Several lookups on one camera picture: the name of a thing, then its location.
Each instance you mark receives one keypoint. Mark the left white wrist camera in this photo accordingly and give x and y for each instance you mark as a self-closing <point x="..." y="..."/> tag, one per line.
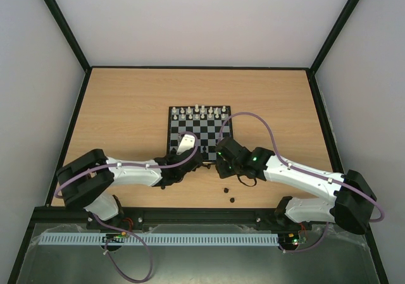
<point x="187" y="141"/>

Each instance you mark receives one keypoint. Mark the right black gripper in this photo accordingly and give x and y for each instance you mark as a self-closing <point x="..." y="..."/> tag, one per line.
<point x="222" y="166"/>

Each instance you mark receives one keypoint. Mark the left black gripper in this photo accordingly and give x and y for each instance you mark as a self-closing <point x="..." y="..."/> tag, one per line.
<point x="171" y="153"/>

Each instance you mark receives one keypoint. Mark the light blue cable duct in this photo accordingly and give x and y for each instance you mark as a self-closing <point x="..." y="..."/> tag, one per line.
<point x="161" y="239"/>

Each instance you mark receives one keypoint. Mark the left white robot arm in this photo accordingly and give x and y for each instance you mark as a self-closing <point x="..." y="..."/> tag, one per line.
<point x="83" y="183"/>

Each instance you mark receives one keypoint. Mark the black and silver chessboard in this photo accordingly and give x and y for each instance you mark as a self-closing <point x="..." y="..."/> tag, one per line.
<point x="206" y="130"/>

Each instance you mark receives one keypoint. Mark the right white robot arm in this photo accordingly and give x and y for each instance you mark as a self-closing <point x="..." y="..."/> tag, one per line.
<point x="343" y="199"/>

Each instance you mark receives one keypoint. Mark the black aluminium frame rail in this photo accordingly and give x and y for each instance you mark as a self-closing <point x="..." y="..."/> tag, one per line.
<point x="142" y="218"/>

